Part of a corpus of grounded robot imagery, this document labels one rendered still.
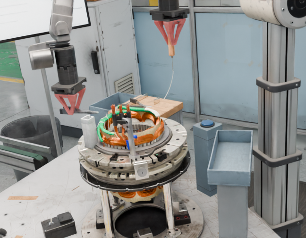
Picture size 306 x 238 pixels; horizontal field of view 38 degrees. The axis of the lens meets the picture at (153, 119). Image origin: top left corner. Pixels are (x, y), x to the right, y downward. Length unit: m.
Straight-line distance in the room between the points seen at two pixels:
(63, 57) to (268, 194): 0.82
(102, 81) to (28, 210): 2.08
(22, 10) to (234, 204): 1.39
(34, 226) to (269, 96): 0.87
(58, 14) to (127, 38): 2.52
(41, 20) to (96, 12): 1.28
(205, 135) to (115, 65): 2.28
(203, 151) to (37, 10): 1.14
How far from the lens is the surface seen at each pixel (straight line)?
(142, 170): 1.14
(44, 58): 1.27
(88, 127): 1.23
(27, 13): 2.22
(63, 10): 1.28
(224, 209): 1.30
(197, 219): 1.43
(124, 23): 3.74
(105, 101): 1.73
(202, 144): 1.48
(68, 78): 1.29
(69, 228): 1.46
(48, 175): 1.84
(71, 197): 1.66
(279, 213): 1.62
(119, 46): 3.68
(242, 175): 1.15
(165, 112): 1.53
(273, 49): 1.39
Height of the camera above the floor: 1.64
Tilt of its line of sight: 23 degrees down
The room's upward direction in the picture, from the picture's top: 6 degrees counter-clockwise
